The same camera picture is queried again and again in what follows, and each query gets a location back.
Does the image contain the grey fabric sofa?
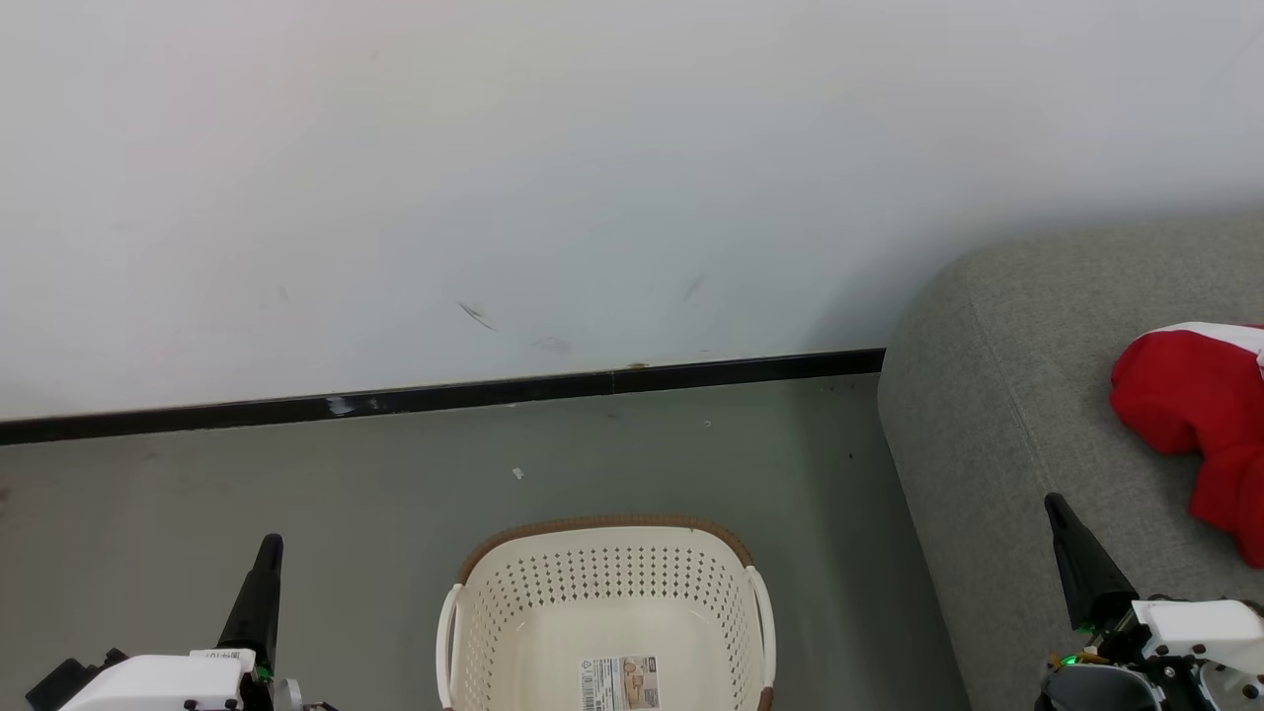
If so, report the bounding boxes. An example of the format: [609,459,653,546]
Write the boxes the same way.
[877,212,1264,711]

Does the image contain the plain red garment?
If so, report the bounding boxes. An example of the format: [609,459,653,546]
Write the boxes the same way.
[1188,434,1264,571]

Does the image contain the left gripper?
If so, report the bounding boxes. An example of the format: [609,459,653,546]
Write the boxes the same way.
[215,533,342,711]

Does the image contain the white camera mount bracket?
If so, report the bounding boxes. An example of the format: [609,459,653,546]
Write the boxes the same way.
[59,647,260,711]
[1131,596,1264,651]

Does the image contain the white right camera mount bracket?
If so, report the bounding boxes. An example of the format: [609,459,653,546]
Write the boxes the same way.
[1131,596,1264,651]

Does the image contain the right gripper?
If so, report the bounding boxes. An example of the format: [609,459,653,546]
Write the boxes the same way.
[1035,492,1264,711]

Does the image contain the black wall baseboard strip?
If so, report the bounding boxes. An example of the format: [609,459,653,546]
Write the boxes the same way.
[0,348,887,445]

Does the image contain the white left camera mount bracket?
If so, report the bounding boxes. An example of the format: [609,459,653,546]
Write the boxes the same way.
[59,647,260,711]

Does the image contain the cream perforated laundry basket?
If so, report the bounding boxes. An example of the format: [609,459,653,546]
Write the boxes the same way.
[435,513,778,711]

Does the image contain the paper label sticker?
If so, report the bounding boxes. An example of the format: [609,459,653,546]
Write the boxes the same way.
[579,655,661,711]

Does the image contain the red shorts with white stripes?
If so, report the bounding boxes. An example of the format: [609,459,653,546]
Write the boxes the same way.
[1109,321,1264,457]

